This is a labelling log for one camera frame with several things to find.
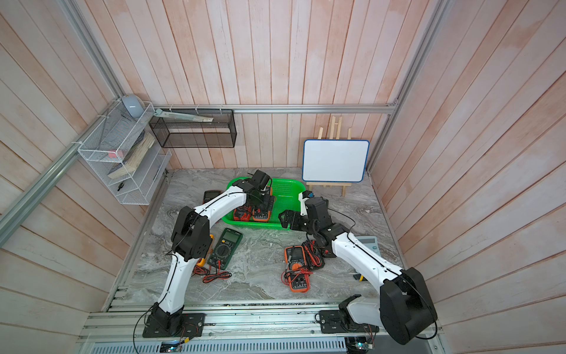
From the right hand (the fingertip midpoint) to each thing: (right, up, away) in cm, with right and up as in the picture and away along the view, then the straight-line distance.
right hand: (287, 215), depth 85 cm
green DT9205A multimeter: (-25, -14, +4) cm, 29 cm away
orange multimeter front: (+3, -18, -1) cm, 19 cm away
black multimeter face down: (+11, -15, +1) cm, 19 cm away
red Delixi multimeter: (-19, 0, +10) cm, 22 cm away
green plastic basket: (+1, +9, +25) cm, 27 cm away
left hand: (-11, +3, +15) cm, 19 cm away
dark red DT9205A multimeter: (-38, +8, +22) cm, 45 cm away
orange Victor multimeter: (-11, -1, +11) cm, 15 cm away
